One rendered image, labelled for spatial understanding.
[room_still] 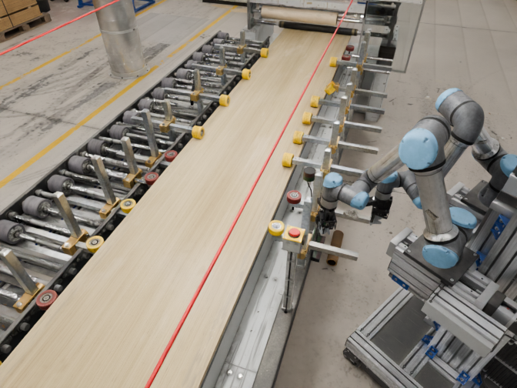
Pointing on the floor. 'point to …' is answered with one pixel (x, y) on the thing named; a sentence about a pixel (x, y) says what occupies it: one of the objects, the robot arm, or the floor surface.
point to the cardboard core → (335, 246)
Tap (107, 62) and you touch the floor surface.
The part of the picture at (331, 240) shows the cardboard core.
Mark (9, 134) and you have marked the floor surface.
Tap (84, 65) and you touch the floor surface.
